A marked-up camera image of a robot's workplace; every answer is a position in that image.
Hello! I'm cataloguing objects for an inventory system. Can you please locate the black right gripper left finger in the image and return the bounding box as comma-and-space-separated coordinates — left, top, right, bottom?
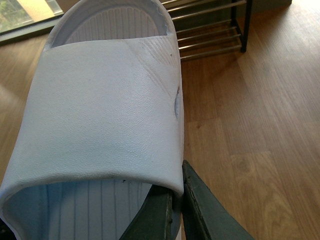
120, 185, 173, 240

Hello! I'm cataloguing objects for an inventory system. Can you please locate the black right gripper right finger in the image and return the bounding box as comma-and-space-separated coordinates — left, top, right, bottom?
182, 160, 253, 240

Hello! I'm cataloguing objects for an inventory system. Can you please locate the light blue slide sandal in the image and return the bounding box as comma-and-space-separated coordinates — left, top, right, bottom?
0, 0, 184, 240

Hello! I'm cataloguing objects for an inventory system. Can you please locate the black metal shoe rack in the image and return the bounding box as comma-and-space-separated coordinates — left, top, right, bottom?
162, 0, 253, 61

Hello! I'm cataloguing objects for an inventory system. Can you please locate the left floor window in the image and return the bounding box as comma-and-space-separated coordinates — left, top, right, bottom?
0, 0, 64, 46

